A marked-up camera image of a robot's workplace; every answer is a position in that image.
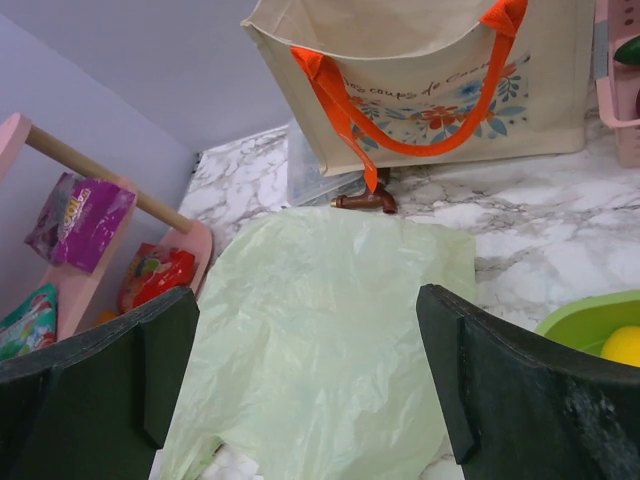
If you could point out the purple snack packet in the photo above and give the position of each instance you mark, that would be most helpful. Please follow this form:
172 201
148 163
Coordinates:
78 221

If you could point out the brown faucet tap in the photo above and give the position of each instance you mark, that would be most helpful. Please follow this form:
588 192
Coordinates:
379 198

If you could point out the green plastic tray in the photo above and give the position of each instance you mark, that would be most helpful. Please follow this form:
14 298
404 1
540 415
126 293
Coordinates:
586 325

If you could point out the red snack packet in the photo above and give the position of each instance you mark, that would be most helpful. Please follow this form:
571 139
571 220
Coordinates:
154 270

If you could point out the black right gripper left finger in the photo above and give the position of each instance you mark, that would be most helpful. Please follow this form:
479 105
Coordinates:
99 404

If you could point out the pink perforated basket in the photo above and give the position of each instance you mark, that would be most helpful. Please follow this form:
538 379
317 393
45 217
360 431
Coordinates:
616 22

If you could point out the beige tote bag orange handles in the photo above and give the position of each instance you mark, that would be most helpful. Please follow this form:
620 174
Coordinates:
381 84

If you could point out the green cucumber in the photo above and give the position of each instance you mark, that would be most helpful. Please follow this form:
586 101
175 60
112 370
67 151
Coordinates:
629 52

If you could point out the clear plastic box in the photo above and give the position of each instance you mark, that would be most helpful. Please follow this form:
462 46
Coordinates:
306 186

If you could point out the pink two-tier shelf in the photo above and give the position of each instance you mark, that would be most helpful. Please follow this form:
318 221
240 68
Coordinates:
76 288

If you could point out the pale green plastic grocery bag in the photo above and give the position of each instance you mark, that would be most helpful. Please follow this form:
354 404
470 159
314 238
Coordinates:
308 355

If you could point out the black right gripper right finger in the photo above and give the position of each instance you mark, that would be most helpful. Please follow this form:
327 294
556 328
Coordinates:
519 406

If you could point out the yellow apple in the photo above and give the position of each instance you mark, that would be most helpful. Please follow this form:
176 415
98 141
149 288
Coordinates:
623 346

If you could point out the green white candy packet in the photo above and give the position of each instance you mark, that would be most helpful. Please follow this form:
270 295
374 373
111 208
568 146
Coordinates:
32 326

